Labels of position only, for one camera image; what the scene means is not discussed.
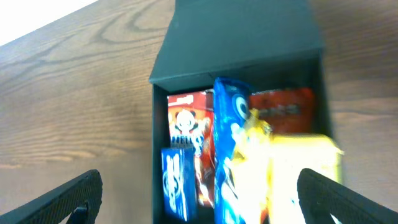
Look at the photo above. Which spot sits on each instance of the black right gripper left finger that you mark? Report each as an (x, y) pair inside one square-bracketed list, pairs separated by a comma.
[(78, 200)]

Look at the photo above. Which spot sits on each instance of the yellow orange snack packet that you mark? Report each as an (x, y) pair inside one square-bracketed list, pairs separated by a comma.
[(251, 163)]

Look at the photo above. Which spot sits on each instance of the blue Eclipse mint tin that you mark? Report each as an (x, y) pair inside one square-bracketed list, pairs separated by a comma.
[(178, 181)]

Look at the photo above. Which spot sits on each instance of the red snack bag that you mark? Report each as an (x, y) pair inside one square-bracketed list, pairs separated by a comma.
[(287, 111)]

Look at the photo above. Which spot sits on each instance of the dark green box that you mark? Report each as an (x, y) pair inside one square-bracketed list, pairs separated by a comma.
[(268, 44)]

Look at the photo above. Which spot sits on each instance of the red Hello Panda box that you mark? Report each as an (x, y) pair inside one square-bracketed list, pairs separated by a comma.
[(191, 127)]

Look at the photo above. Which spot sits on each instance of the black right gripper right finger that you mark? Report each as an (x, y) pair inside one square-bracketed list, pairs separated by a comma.
[(322, 199)]

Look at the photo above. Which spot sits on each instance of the blue Oreo cookie pack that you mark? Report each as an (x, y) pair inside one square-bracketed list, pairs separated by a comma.
[(230, 110)]

